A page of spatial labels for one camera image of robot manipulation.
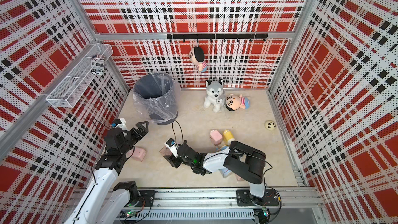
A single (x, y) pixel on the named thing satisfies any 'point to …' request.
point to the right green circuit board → (263, 214)
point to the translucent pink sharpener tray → (165, 151)
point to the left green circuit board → (127, 213)
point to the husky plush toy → (215, 96)
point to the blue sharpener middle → (224, 148)
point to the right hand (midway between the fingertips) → (170, 152)
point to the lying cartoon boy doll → (233, 102)
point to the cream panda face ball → (270, 125)
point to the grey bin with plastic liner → (156, 96)
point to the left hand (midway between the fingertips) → (147, 126)
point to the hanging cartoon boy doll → (197, 56)
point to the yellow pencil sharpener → (228, 137)
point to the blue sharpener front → (225, 172)
